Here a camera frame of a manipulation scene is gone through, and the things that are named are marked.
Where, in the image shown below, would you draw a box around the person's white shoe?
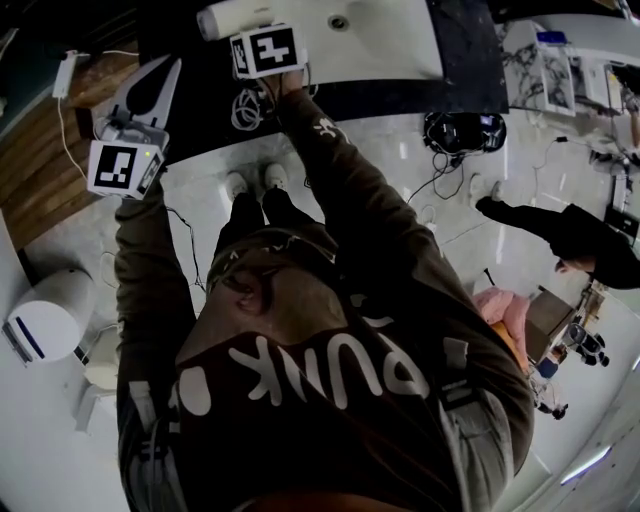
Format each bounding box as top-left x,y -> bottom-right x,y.
263,162 -> 289,192
225,170 -> 250,202

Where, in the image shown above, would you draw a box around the black floor cable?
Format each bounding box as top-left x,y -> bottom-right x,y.
405,149 -> 469,204

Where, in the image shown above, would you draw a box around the cardboard box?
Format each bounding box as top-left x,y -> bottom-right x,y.
524,285 -> 577,362

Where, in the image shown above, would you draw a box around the white toilet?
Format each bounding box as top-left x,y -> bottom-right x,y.
1,267 -> 99,370

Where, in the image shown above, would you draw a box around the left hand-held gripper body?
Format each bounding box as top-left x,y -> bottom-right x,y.
87,112 -> 170,201

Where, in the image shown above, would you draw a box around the white sink basin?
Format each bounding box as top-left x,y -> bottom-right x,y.
302,0 -> 446,97

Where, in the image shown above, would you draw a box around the person's brown printed sweatshirt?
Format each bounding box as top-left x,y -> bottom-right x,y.
115,227 -> 536,512

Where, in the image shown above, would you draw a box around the marble patterned panel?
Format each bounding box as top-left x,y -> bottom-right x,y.
501,22 -> 577,117

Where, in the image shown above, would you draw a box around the coiled white cable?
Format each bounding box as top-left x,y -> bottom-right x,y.
230,85 -> 275,132

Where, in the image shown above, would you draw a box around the black marble sink counter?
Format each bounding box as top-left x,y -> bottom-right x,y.
137,0 -> 510,166

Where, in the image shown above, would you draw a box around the pink cloth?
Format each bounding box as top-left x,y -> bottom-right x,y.
472,288 -> 530,354

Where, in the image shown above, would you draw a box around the person's white left shoe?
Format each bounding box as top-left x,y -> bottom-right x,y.
225,170 -> 250,202

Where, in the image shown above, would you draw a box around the person's white right shoe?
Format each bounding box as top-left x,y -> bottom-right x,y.
263,162 -> 289,192

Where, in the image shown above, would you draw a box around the person's black trousers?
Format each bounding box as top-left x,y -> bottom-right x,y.
214,187 -> 304,246

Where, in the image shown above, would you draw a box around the black equipment case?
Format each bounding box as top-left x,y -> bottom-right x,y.
423,111 -> 508,154

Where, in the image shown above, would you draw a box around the person's right forearm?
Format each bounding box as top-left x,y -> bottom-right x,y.
273,69 -> 419,241

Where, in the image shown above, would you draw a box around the black wheeled machine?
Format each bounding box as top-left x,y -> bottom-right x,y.
566,322 -> 612,369

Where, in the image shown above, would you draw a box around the person's left forearm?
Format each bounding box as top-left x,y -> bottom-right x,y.
113,174 -> 199,351

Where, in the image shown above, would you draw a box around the white hair dryer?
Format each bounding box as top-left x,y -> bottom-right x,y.
196,0 -> 275,42

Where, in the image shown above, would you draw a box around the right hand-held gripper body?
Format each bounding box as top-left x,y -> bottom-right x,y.
229,24 -> 309,81

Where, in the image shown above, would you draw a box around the wooden panel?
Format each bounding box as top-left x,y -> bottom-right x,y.
0,39 -> 142,249

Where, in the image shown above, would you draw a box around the white power adapter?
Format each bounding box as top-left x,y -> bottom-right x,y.
51,49 -> 82,99

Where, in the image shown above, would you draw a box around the white adapter cable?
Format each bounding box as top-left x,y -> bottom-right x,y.
55,94 -> 92,182

